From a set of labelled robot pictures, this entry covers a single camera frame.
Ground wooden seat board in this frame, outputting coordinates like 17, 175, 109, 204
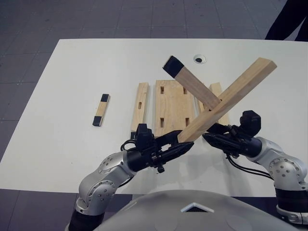
154, 79, 197, 138

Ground robot body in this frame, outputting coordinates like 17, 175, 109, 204
93, 189, 294, 231

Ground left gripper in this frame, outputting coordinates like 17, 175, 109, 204
126, 129, 195, 174

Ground person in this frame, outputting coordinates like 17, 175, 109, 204
264, 0, 308, 42

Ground wooden leg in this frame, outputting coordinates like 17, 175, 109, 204
196, 82, 231, 126
177, 57, 278, 142
129, 82, 151, 139

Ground black cable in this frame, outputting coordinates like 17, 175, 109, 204
224, 153, 275, 180
120, 140, 138, 152

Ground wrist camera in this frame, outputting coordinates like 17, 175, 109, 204
239, 110, 262, 138
134, 123, 156, 154

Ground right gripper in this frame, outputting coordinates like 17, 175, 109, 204
202, 122, 263, 158

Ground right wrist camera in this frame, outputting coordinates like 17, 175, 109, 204
239, 110, 262, 138

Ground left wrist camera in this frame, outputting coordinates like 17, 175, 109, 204
134, 123, 156, 154

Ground short wooden cross bar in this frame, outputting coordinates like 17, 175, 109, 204
91, 93, 112, 127

